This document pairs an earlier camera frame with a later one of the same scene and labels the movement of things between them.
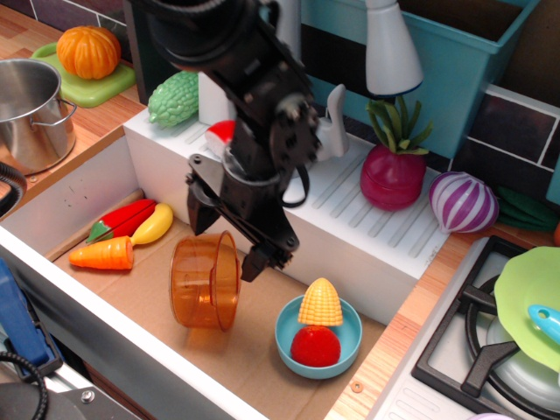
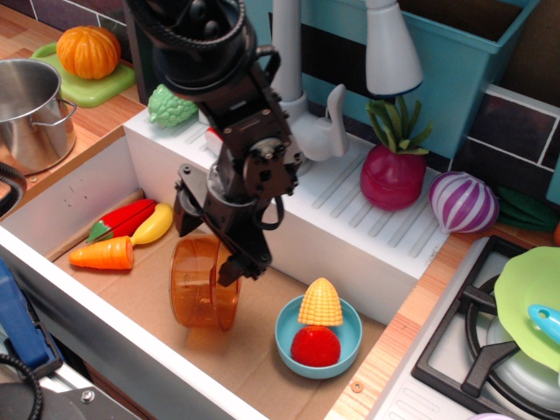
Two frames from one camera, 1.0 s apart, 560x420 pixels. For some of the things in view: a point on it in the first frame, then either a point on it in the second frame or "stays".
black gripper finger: (257, 260) → (232, 269)
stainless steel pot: (38, 129) stays
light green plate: (526, 278) stays
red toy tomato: (315, 346) stays
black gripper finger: (203, 207) → (186, 213)
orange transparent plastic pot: (206, 275) stays
